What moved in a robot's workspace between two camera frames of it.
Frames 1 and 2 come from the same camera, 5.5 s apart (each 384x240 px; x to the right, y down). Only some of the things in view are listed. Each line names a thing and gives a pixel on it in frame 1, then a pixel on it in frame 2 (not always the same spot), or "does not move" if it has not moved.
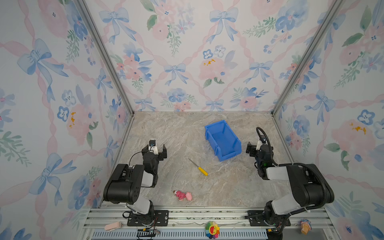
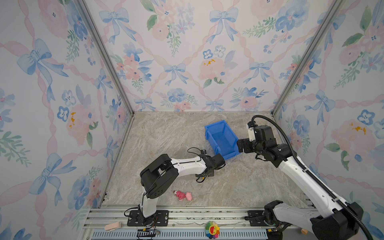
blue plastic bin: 222,140 does not move
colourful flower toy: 212,230 does not move
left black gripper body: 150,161 -> 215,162
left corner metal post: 108,53 does not move
